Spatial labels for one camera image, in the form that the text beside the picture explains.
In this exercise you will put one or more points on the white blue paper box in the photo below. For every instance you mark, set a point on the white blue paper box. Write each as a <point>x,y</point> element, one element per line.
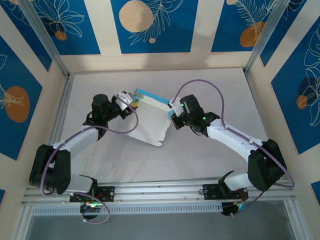
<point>150,120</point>

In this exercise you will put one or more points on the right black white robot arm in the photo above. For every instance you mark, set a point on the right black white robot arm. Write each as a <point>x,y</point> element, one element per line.
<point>265,167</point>

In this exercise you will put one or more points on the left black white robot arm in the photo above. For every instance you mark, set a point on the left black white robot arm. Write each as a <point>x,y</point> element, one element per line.
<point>55,170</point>

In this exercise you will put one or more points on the white table sheet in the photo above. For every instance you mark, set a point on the white table sheet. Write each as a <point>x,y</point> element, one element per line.
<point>195,165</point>

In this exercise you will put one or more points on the right black electronics module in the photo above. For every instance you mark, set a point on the right black electronics module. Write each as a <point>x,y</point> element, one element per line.
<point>228,210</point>

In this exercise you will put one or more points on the black electronics module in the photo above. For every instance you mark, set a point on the black electronics module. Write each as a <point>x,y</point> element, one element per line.
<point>91,212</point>
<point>228,210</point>

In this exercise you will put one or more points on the left black electronics module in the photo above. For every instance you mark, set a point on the left black electronics module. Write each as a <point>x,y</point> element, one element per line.
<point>91,212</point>

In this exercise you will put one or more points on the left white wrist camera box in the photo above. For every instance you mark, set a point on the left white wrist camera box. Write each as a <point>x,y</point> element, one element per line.
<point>124,101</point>

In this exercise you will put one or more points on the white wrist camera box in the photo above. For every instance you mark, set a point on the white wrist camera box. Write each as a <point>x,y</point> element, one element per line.
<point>177,107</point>
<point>124,101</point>

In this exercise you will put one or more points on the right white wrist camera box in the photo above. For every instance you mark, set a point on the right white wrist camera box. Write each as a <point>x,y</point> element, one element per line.
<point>177,107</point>

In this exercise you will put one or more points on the aluminium side rail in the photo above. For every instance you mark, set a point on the aluminium side rail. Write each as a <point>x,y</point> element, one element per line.
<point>64,100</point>

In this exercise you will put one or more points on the long aluminium frame rail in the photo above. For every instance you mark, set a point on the long aluminium frame rail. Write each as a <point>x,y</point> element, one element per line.
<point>162,192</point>

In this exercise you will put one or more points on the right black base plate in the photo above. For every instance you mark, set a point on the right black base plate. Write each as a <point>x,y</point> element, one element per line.
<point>211,191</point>

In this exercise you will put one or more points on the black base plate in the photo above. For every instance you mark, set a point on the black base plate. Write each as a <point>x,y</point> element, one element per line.
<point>211,191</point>
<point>107,193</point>

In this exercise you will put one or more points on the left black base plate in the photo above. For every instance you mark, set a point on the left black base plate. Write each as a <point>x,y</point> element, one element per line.
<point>107,193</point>

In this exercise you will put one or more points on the left aluminium frame post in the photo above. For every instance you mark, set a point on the left aluminium frame post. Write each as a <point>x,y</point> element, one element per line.
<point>45,37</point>

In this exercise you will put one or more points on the aluminium frame post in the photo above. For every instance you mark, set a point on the aluminium frame post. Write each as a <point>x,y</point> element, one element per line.
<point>45,37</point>
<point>267,32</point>

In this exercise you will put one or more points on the right aluminium frame post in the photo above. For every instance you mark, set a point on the right aluminium frame post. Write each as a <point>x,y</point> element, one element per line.
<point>267,32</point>

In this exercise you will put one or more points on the left aluminium frame leg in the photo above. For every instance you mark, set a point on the left aluminium frame leg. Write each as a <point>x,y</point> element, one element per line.
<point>22,225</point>

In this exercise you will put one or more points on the aluminium frame leg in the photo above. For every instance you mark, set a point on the aluminium frame leg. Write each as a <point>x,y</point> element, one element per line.
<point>293,225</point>
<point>22,225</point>

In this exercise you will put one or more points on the right aluminium frame leg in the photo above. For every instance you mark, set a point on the right aluminium frame leg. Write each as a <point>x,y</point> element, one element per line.
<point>293,225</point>

